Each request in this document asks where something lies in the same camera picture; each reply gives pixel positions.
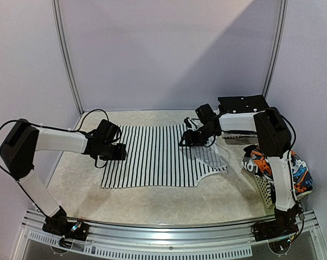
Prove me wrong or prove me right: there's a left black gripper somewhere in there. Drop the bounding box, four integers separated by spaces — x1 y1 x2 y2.
100 142 127 161

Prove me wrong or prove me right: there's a black white striped shirt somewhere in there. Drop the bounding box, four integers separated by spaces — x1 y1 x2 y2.
102 124 227 189

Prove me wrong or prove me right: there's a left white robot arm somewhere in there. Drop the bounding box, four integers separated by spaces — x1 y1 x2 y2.
0 119 127 235

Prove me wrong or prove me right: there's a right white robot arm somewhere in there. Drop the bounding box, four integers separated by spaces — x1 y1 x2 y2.
179 107 296 212

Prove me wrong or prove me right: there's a folded clothes stack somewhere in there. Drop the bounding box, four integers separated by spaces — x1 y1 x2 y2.
219 112 257 139

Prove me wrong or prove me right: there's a white perforated laundry basket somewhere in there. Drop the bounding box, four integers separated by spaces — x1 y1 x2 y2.
241 161 275 209

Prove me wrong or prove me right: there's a black folded shirt with buttons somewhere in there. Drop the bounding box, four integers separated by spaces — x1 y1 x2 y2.
217 95 269 113

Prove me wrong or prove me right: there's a colourful graphic print garment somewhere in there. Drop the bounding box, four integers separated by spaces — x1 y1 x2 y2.
241 145 313 198

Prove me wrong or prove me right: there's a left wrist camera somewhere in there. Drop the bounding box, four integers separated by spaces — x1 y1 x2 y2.
95 119 121 143

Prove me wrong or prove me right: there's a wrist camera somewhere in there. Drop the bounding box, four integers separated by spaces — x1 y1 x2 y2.
95 119 121 143
195 103 217 125

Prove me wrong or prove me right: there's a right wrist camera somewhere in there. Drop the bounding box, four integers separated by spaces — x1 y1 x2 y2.
195 103 217 125

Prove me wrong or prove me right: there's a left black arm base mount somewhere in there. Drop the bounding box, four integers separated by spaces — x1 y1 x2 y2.
42 207 90 241

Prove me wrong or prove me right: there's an aluminium front rail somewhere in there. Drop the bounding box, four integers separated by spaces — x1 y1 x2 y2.
12 210 327 259

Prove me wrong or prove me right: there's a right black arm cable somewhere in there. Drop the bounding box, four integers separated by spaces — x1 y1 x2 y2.
268 107 305 233

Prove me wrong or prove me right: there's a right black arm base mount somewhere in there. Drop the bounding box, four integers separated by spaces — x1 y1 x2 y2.
251 206 305 243

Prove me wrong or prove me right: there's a right aluminium frame post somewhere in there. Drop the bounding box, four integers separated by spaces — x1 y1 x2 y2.
262 0 288 99

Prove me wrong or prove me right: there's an aluminium frame post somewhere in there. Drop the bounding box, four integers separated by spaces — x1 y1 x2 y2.
52 0 84 115
262 0 288 99

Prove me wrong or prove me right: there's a left aluminium frame post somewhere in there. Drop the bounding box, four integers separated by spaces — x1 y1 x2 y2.
52 0 84 115

